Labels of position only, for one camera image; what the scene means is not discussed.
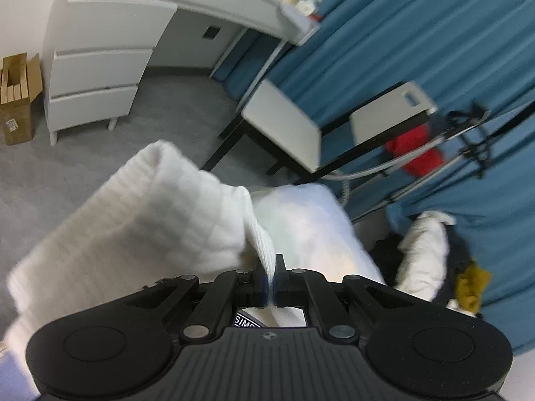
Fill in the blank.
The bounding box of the white knit garment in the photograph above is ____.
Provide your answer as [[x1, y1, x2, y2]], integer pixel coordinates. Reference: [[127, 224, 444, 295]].
[[5, 141, 382, 359]]

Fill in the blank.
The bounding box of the white puffy jacket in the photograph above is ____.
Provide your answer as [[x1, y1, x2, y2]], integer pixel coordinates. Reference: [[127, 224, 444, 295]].
[[395, 211, 456, 301]]

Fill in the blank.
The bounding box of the mustard yellow garment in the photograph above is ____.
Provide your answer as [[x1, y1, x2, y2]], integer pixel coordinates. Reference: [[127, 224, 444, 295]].
[[454, 259, 493, 314]]

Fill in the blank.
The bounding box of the red cloth on stand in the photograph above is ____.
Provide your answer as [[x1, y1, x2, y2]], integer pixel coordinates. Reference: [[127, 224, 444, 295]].
[[385, 124, 443, 177]]

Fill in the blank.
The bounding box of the black metal stand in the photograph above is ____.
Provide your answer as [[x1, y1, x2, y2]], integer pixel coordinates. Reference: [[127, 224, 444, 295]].
[[348, 100, 535, 222]]

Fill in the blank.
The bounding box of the white drawer desk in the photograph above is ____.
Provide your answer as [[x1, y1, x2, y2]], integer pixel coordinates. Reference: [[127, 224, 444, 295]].
[[42, 0, 319, 145]]

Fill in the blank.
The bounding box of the blue curtain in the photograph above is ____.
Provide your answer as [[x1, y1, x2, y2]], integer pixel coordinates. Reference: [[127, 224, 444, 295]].
[[210, 0, 535, 358]]

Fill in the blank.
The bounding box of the brown cardboard box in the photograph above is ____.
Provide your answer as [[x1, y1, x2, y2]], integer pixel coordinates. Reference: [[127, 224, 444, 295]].
[[1, 52, 42, 146]]

